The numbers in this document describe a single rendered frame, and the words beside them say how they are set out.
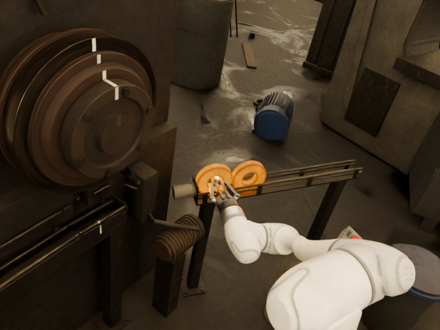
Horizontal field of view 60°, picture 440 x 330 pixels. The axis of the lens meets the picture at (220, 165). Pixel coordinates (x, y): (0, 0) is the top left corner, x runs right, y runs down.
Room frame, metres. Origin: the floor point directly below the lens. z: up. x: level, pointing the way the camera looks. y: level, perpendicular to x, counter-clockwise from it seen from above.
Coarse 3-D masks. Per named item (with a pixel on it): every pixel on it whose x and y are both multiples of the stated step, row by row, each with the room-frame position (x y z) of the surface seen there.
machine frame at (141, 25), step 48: (0, 0) 0.86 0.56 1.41; (48, 0) 0.96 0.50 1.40; (96, 0) 1.08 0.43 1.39; (144, 0) 1.24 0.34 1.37; (0, 48) 0.84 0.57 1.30; (144, 48) 1.25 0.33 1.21; (0, 192) 0.78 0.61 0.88; (48, 192) 0.85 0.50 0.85; (0, 240) 0.71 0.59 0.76; (48, 240) 0.83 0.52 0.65; (144, 240) 1.23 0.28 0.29; (48, 288) 0.81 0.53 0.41; (96, 288) 0.98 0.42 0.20
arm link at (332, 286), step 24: (312, 264) 0.52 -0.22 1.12; (336, 264) 0.53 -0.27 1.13; (360, 264) 0.54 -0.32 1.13; (288, 288) 0.47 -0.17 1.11; (312, 288) 0.46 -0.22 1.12; (336, 288) 0.47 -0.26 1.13; (360, 288) 0.49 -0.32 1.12; (288, 312) 0.43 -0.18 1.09; (312, 312) 0.43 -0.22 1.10; (336, 312) 0.44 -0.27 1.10; (360, 312) 0.47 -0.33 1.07
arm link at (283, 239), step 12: (276, 228) 0.99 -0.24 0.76; (288, 228) 1.00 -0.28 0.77; (276, 240) 0.95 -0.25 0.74; (288, 240) 0.93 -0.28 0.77; (300, 240) 0.77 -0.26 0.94; (312, 240) 0.74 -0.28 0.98; (324, 240) 0.71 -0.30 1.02; (336, 240) 0.68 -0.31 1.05; (264, 252) 0.96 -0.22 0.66; (276, 252) 0.94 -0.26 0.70; (288, 252) 0.94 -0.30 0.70; (300, 252) 0.72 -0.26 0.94; (312, 252) 0.69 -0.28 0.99; (324, 252) 0.66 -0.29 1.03
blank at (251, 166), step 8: (248, 160) 1.32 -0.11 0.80; (240, 168) 1.28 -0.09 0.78; (248, 168) 1.29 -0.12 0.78; (256, 168) 1.31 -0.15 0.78; (264, 168) 1.32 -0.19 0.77; (232, 176) 1.28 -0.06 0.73; (240, 176) 1.28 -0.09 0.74; (256, 176) 1.32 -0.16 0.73; (264, 176) 1.33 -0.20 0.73; (232, 184) 1.27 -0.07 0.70; (240, 184) 1.28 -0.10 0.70; (248, 184) 1.30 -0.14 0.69
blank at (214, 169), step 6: (204, 168) 1.23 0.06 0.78; (210, 168) 1.22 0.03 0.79; (216, 168) 1.23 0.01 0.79; (222, 168) 1.24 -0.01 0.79; (228, 168) 1.26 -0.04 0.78; (198, 174) 1.22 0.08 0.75; (204, 174) 1.21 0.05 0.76; (210, 174) 1.22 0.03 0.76; (216, 174) 1.23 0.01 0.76; (222, 174) 1.24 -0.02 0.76; (228, 174) 1.25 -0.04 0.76; (198, 180) 1.20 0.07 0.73; (204, 180) 1.21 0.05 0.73; (228, 180) 1.26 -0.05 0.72; (198, 186) 1.21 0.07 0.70; (204, 186) 1.22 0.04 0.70
